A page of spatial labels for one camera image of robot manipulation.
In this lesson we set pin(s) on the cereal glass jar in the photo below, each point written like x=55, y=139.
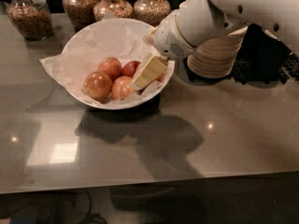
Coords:
x=80, y=12
x=151, y=12
x=119, y=8

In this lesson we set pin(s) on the rear stack paper bowls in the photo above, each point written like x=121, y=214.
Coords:
x=183, y=4

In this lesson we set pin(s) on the apple with sticker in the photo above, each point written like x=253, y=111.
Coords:
x=160, y=78

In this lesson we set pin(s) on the stack paper bowls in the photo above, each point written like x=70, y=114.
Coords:
x=215, y=58
x=183, y=4

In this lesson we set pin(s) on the back left apple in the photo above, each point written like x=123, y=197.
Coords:
x=111, y=66

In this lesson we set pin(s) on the white round bowl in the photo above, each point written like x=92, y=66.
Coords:
x=102, y=38

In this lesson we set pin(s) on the front left apple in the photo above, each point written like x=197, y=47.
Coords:
x=97, y=85

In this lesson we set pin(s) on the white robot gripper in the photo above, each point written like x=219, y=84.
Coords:
x=168, y=38

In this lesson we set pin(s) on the white paper bowl liner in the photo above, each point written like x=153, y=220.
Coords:
x=93, y=50

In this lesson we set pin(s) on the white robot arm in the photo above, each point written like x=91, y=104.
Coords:
x=186, y=28

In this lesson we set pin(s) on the front middle apple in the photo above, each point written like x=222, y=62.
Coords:
x=121, y=88

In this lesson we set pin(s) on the far left cereal jar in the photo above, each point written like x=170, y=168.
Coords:
x=31, y=18

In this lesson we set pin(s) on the front stack paper bowls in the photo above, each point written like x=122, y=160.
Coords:
x=215, y=58

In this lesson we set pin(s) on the small red middle apple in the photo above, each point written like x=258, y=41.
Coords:
x=130, y=68

